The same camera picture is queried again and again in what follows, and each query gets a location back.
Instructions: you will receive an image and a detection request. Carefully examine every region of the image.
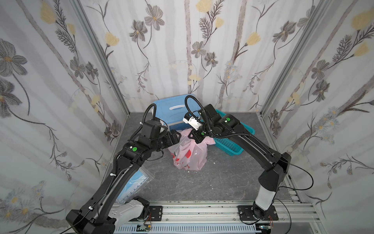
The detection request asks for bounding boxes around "pink printed plastic bag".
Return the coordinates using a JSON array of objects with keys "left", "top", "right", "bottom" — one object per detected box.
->
[{"left": 168, "top": 129, "right": 215, "bottom": 171}]

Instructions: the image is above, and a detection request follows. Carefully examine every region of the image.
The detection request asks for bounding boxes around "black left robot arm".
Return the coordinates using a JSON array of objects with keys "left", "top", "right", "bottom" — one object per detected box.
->
[{"left": 66, "top": 118, "right": 181, "bottom": 234}]

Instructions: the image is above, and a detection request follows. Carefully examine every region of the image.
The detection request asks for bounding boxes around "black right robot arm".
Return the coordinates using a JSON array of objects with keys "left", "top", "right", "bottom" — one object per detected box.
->
[{"left": 183, "top": 104, "right": 291, "bottom": 220}]

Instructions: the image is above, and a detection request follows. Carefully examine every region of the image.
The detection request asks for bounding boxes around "teal plastic basket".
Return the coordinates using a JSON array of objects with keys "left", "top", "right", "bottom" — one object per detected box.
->
[{"left": 211, "top": 109, "right": 256, "bottom": 156}]

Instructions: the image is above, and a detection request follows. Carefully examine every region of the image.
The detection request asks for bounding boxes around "white box blue lid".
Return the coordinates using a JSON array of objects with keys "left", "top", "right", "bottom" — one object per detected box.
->
[{"left": 153, "top": 94, "right": 192, "bottom": 131}]

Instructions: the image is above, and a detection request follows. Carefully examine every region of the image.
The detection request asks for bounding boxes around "blue face mask pack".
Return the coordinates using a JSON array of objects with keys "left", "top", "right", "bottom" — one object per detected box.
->
[{"left": 116, "top": 168, "right": 154, "bottom": 204}]

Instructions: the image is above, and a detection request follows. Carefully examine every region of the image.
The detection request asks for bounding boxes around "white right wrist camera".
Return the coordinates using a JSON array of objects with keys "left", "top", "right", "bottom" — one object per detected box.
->
[{"left": 183, "top": 113, "right": 202, "bottom": 130}]

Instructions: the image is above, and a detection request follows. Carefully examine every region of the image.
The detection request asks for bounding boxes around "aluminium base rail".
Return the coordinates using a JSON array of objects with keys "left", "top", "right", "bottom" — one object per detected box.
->
[{"left": 78, "top": 200, "right": 325, "bottom": 234}]

